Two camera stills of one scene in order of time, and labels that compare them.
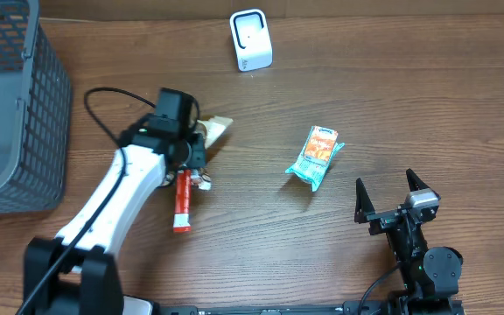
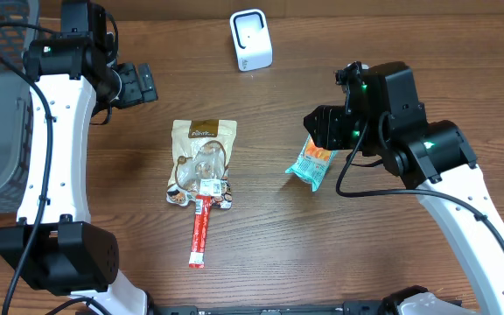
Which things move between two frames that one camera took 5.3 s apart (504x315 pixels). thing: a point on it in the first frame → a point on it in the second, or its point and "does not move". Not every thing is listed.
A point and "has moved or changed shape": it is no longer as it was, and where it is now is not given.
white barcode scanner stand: (251, 38) does not move
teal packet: (319, 150) does not move
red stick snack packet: (181, 222) → (197, 253)
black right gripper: (382, 219) → (329, 125)
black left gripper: (196, 153) → (134, 94)
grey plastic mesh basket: (21, 111) does not move
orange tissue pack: (321, 143) does not move
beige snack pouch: (213, 127) has moved or changed shape
